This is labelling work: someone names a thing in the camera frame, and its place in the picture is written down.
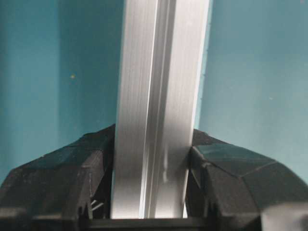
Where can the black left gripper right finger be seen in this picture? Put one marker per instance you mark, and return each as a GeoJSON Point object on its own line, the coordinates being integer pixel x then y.
{"type": "Point", "coordinates": [236, 189]}

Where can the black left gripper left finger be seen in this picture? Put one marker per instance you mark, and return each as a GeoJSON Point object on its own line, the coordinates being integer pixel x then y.
{"type": "Point", "coordinates": [60, 189]}

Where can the silver aluminium extrusion rail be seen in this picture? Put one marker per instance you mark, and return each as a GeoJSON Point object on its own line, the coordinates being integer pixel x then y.
{"type": "Point", "coordinates": [161, 61]}

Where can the teal cloth table cover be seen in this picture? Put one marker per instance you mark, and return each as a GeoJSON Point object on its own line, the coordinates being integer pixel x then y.
{"type": "Point", "coordinates": [59, 69]}

